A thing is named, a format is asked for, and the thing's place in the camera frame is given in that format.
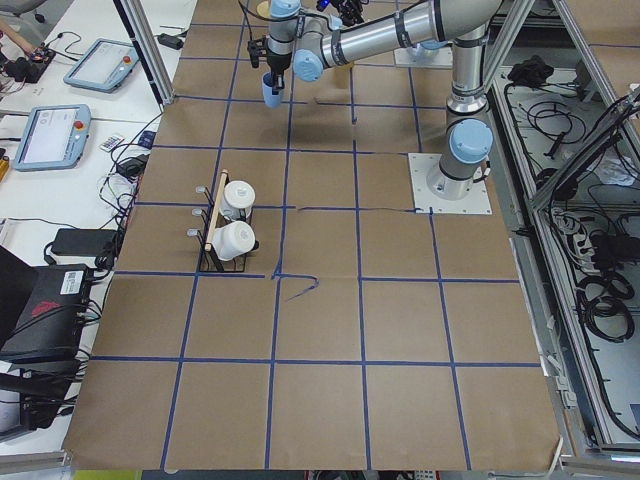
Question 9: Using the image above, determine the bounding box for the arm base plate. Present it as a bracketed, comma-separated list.
[393, 46, 453, 69]
[408, 153, 492, 215]

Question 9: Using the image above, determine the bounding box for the teach pendant far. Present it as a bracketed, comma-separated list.
[63, 38, 139, 93]

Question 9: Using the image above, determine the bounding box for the white mug near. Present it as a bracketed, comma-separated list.
[213, 221, 259, 261]

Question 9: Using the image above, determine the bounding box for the white mug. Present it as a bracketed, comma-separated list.
[213, 221, 259, 261]
[220, 180, 256, 221]

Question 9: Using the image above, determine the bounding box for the aluminium frame post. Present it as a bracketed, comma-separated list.
[113, 0, 174, 106]

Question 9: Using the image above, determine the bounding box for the teach pendant near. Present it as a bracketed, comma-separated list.
[11, 104, 91, 172]

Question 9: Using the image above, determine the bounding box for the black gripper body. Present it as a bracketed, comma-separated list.
[332, 0, 367, 25]
[247, 37, 290, 74]

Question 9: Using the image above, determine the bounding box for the black wire mug rack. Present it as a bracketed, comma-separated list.
[187, 169, 260, 273]

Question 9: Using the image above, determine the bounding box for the black power adapter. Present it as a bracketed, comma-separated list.
[44, 228, 117, 264]

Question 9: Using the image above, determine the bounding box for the white mug far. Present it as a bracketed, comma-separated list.
[220, 180, 256, 221]

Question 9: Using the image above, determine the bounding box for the bamboo wooden cup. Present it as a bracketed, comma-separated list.
[333, 62, 353, 77]

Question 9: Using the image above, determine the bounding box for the round wooden coaster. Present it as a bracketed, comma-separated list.
[256, 0, 270, 18]

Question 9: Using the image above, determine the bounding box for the light blue cup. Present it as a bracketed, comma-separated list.
[262, 72, 283, 109]

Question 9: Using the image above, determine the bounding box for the black computer box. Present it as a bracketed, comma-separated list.
[1, 248, 93, 365]

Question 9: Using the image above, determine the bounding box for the teach pendant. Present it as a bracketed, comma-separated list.
[63, 38, 139, 93]
[11, 104, 91, 172]

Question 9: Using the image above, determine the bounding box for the colourful remote control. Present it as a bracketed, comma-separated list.
[99, 133, 125, 152]

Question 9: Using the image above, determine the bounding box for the wooden rack rod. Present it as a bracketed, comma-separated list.
[204, 169, 229, 252]

